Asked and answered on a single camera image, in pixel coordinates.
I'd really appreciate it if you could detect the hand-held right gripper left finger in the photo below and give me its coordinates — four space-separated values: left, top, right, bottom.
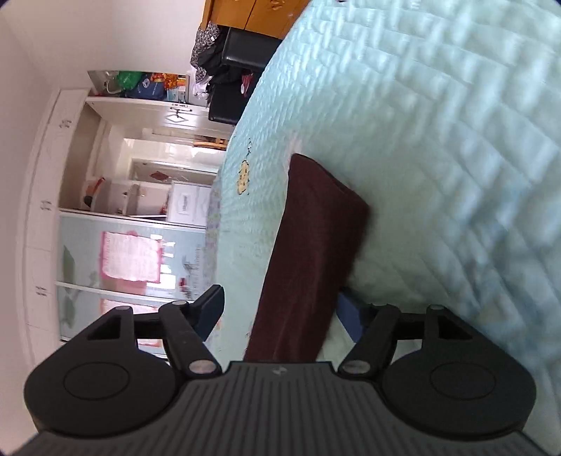
85 284 225 378

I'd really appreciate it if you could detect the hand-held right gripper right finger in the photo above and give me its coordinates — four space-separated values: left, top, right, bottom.
337 291 476 378

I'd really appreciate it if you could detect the dark maroon garment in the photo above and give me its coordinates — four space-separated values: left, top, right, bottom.
243 153 370 364

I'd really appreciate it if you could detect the black chair with dark clothes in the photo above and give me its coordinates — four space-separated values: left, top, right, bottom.
206 25 283 124

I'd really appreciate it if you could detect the pink bordered poster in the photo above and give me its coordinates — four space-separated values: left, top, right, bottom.
100 232 164 284

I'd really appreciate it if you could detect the white labelled box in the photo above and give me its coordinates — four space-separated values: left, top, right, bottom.
165 181 212 227

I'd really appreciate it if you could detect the white wardrobe with glass doors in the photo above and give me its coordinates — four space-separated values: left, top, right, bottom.
24 88 235 358

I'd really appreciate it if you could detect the light green quilted blanket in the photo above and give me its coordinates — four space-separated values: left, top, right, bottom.
204 0 561 387

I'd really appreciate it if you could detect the blue bag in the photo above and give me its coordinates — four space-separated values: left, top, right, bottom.
130 79 168 100

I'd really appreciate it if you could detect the orange red box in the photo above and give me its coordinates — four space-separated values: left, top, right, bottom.
150 73 190 91

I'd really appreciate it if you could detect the green bag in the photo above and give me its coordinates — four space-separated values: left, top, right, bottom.
115 71 144 92

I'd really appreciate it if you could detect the floral patterned garment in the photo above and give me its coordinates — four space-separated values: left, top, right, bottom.
190 22 221 83

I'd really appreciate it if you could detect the wooden cabinet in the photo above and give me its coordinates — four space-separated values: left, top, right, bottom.
202 0 313 41

